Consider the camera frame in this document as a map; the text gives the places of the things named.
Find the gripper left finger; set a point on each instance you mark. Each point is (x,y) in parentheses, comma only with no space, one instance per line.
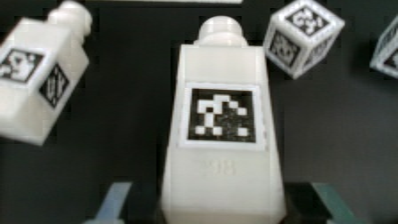
(111,208)

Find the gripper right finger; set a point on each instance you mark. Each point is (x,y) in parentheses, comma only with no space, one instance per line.
(339,209)

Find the white chair leg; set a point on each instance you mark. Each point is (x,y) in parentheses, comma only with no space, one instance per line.
(44,63)
(223,183)

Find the white tagged cube far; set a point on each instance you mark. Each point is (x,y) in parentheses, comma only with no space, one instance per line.
(385,59)

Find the white tagged cube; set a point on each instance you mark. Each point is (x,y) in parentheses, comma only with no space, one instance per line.
(385,59)
(303,31)

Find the white tagged cube near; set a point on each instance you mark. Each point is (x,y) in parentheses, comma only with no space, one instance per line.
(303,31)

